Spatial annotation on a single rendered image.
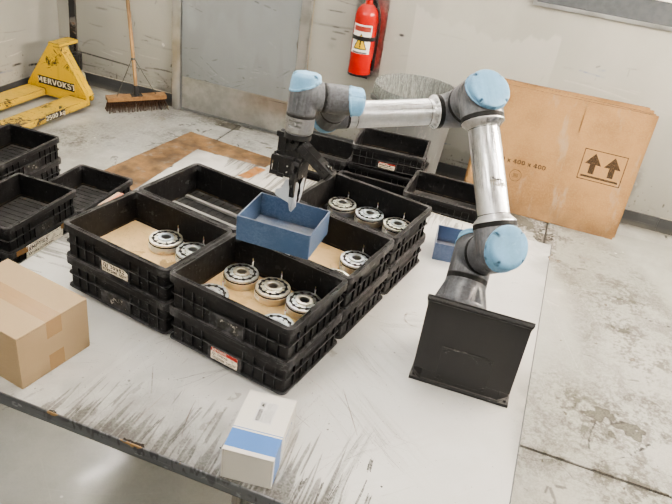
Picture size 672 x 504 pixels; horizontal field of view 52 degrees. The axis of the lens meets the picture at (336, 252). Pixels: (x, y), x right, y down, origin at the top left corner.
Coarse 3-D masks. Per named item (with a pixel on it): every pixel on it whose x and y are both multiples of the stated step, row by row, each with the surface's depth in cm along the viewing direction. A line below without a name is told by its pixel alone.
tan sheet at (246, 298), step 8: (216, 280) 200; (232, 296) 194; (240, 296) 194; (248, 296) 195; (248, 304) 192; (256, 304) 192; (264, 312) 189; (272, 312) 190; (280, 312) 190; (296, 320) 188
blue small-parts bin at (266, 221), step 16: (256, 208) 183; (272, 208) 185; (288, 208) 184; (304, 208) 182; (320, 208) 181; (240, 224) 173; (256, 224) 171; (272, 224) 184; (288, 224) 185; (304, 224) 184; (320, 224) 174; (256, 240) 174; (272, 240) 172; (288, 240) 171; (304, 240) 169; (320, 240) 178; (304, 256) 171
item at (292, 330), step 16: (224, 240) 201; (288, 256) 197; (176, 272) 184; (320, 272) 193; (192, 288) 180; (336, 288) 186; (224, 304) 176; (240, 304) 174; (320, 304) 179; (256, 320) 172; (272, 320) 170; (304, 320) 172; (288, 336) 169
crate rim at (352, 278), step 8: (336, 216) 222; (352, 224) 219; (368, 232) 216; (376, 232) 216; (392, 240) 213; (384, 248) 208; (392, 248) 213; (376, 256) 203; (320, 264) 196; (368, 264) 199; (336, 272) 193; (360, 272) 195; (352, 280) 192
